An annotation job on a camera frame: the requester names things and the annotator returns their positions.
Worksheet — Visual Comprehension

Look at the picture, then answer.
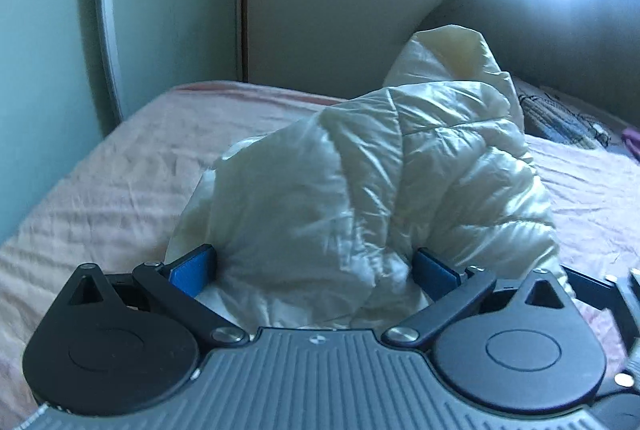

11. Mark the purple cloth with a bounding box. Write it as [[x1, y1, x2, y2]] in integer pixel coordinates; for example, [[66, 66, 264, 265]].
[[621, 125, 640, 159]]

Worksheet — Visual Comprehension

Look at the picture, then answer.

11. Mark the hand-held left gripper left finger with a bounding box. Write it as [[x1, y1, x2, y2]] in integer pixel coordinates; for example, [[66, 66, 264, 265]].
[[68, 243, 249, 351]]

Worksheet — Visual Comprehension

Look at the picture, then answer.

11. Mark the grey rounded headboard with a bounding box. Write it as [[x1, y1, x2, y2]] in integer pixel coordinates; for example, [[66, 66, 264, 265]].
[[415, 0, 640, 146]]

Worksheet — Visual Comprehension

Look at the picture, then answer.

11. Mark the dark patterned pillow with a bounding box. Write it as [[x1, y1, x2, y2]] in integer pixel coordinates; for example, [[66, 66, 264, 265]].
[[514, 77, 609, 150]]

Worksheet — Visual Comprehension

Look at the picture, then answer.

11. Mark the white puffer jacket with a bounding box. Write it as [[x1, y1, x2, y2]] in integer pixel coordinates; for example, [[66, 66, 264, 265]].
[[165, 24, 576, 331]]

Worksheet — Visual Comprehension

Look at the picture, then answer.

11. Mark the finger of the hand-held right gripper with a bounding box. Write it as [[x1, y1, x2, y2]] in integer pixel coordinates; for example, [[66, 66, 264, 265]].
[[560, 264, 640, 391]]

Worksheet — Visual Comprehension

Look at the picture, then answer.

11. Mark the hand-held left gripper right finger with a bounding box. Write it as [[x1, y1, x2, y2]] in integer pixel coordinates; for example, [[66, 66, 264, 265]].
[[381, 247, 569, 351]]

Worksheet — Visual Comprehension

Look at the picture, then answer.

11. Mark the bed with pink sheet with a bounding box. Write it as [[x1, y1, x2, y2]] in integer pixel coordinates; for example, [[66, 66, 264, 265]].
[[0, 80, 640, 430]]

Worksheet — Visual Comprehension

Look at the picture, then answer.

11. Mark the sliding mirror wardrobe door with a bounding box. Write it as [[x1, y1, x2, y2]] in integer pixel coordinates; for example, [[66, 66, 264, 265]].
[[0, 0, 248, 236]]

